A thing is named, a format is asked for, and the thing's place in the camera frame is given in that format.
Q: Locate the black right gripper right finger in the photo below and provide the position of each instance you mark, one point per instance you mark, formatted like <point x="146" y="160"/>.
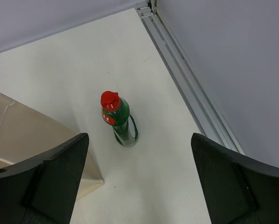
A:
<point x="237" y="188"/>

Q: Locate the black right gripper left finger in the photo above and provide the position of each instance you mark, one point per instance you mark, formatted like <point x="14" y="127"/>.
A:
<point x="43" y="189"/>

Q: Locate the cream canvas tote bag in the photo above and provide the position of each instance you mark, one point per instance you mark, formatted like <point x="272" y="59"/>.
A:
<point x="25" y="132"/>

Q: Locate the green bottle red cap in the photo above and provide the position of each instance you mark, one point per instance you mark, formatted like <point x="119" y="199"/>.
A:
<point x="115" y="111"/>

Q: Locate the aluminium table edge rail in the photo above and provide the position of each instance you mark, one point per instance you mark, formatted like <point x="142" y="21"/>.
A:
<point x="208" y="118"/>

